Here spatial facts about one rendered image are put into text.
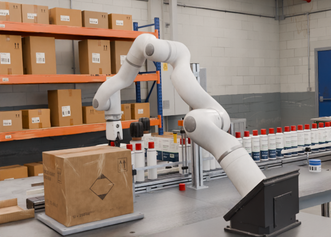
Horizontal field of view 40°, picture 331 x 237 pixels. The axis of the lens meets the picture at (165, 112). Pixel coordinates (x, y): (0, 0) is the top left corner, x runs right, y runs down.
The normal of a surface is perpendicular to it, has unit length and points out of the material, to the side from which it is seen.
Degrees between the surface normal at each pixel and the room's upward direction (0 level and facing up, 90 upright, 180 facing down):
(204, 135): 111
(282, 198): 90
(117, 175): 90
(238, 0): 90
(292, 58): 90
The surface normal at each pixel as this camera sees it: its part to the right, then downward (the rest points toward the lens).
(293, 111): -0.75, 0.06
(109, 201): 0.58, 0.02
